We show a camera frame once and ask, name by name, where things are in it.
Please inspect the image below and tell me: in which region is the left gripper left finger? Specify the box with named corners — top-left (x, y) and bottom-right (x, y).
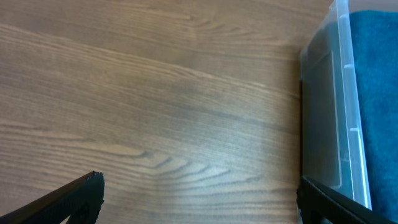
top-left (1, 171), bottom-right (104, 223)

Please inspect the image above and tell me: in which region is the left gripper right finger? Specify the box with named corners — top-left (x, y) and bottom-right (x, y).
top-left (297, 176), bottom-right (394, 224)

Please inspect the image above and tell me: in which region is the blue denim cloth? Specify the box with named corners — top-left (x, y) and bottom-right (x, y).
top-left (350, 11), bottom-right (397, 222)

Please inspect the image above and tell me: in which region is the clear plastic storage bin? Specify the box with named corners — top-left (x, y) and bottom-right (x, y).
top-left (298, 0), bottom-right (398, 210)

